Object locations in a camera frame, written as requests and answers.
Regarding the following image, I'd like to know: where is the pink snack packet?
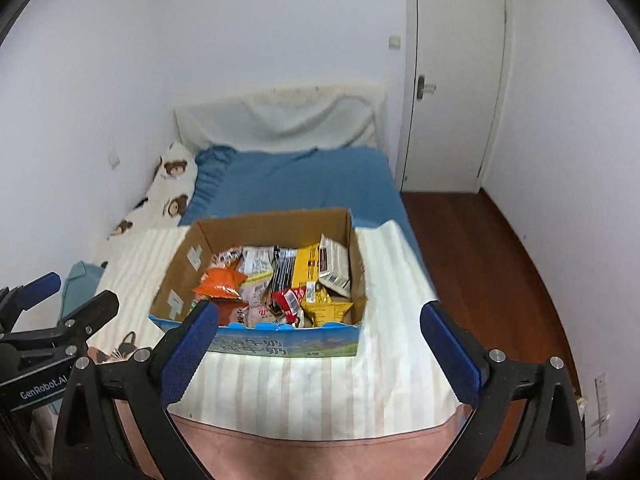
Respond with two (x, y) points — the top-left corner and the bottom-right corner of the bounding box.
(245, 305), (281, 327)
(240, 280), (273, 311)

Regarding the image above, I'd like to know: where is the white black-print snack packet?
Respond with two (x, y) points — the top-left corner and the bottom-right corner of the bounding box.
(242, 246), (276, 281)

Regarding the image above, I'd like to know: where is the white wall plate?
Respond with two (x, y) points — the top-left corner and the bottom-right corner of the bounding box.
(592, 372), (613, 438)

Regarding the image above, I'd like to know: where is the teal cloth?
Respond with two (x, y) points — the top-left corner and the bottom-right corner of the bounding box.
(61, 260), (104, 322)

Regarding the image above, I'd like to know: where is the black and yellow snack packet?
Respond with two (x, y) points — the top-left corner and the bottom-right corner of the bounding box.
(270, 244), (323, 293)

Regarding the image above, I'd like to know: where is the small red snack packet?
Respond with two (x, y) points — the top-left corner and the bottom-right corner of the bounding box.
(270, 286), (307, 317)

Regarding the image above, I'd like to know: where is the brown and white snack packet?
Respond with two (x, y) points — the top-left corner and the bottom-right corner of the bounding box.
(317, 234), (352, 298)

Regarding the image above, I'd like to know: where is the yellow star snack packet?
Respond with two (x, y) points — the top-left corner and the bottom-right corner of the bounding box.
(301, 297), (355, 328)

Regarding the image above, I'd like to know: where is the blue bedsheet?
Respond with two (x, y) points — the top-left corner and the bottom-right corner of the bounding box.
(189, 146), (418, 256)

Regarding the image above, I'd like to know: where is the cardboard box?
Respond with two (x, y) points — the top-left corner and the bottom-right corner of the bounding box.
(148, 207), (369, 358)

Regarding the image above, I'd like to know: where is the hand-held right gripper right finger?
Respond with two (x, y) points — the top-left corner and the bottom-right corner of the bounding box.
(420, 300), (587, 480)

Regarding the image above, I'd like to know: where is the bear print white sheet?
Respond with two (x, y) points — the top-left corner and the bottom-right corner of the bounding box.
(92, 141), (197, 365)

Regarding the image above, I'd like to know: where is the pink blanket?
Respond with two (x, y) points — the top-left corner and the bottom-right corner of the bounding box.
(115, 400), (481, 480)

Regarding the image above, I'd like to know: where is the red and white snack packet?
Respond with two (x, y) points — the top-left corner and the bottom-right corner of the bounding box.
(210, 246), (244, 271)

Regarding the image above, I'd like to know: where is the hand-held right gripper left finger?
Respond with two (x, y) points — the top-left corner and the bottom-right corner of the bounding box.
(52, 300), (221, 480)

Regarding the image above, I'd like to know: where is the dark red snack packet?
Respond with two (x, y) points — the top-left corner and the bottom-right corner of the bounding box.
(217, 300), (250, 326)

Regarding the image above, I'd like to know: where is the orange snack packet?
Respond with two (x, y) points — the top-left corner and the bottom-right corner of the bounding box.
(192, 267), (249, 303)

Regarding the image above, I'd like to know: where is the white door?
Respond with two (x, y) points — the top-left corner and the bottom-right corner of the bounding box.
(397, 0), (513, 193)

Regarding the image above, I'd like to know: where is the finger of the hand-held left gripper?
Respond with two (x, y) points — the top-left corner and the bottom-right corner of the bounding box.
(55, 290), (121, 356)
(0, 271), (62, 333)

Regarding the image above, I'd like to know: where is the striped white blanket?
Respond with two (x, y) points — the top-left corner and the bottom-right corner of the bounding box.
(87, 222), (466, 441)

